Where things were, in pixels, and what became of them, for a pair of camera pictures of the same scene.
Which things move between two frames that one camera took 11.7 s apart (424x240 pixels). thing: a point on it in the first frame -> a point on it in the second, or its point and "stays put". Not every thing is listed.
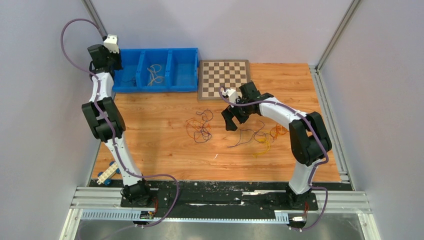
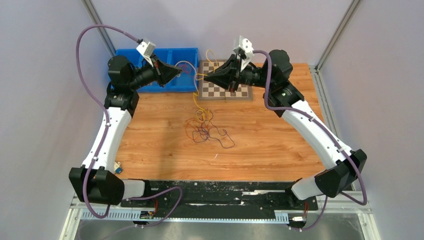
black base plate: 141,196 stays put
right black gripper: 228,116 -> 229,75
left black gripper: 118,57 -> 163,73
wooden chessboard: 214,74 stays put
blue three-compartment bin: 161,69 stays put
